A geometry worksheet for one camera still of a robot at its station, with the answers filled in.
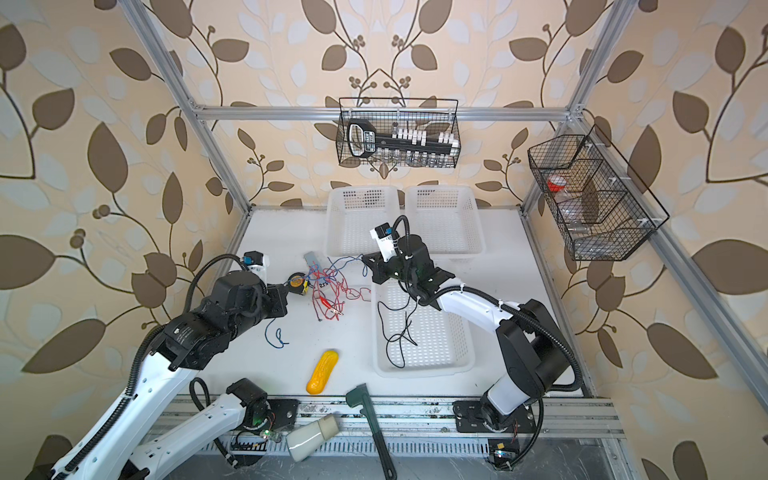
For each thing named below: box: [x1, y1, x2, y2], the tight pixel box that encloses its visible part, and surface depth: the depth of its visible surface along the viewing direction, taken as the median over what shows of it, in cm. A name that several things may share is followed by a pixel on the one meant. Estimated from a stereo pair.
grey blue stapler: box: [303, 251, 322, 272], surface depth 104 cm
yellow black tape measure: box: [288, 272, 306, 288], surface depth 98 cm
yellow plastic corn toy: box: [306, 350, 339, 395], surface depth 80 cm
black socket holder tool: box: [348, 118, 459, 158], surface depth 84 cm
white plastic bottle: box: [286, 413, 339, 462], surface depth 69 cm
